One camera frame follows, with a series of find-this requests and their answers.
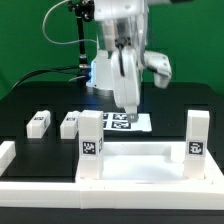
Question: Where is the black camera stand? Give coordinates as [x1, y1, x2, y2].
[68, 0, 95, 69]

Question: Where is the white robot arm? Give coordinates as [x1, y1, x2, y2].
[92, 0, 192, 123]

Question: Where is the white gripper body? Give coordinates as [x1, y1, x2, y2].
[111, 48, 140, 114]

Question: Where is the white U-shaped fence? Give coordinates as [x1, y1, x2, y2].
[0, 140, 224, 211]

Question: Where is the black cable bundle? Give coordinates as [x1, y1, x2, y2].
[12, 65, 93, 90]

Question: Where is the white desk top tray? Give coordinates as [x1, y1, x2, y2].
[75, 142, 215, 184]

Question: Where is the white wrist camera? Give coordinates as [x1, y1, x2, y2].
[144, 51, 172, 89]

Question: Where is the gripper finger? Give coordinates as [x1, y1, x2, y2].
[126, 106, 139, 123]

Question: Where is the black marker plate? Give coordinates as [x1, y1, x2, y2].
[103, 112, 152, 132]

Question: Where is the grey cable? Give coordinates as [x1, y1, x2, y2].
[42, 0, 98, 46]

